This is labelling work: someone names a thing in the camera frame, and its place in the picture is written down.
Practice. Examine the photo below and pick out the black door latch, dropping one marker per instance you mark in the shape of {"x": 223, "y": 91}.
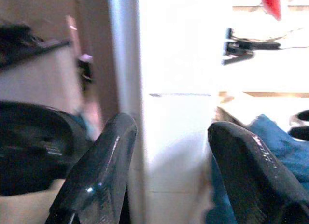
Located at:
{"x": 85, "y": 68}

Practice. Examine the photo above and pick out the black wall shelf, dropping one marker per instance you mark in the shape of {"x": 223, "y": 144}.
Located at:
{"x": 21, "y": 44}

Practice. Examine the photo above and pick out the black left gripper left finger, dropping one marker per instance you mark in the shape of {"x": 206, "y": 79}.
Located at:
{"x": 96, "y": 175}

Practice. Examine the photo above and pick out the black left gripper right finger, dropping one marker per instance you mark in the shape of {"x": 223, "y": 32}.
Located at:
{"x": 251, "y": 175}

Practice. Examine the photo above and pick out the blue cloth garment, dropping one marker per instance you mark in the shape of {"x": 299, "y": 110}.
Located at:
{"x": 285, "y": 149}

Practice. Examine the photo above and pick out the black slipper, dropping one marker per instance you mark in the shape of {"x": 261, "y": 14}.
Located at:
{"x": 300, "y": 126}

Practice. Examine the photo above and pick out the white washing machine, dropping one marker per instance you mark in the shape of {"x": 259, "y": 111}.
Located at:
{"x": 178, "y": 127}

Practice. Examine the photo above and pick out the red cloth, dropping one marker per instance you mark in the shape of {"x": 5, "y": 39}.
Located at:
{"x": 272, "y": 3}

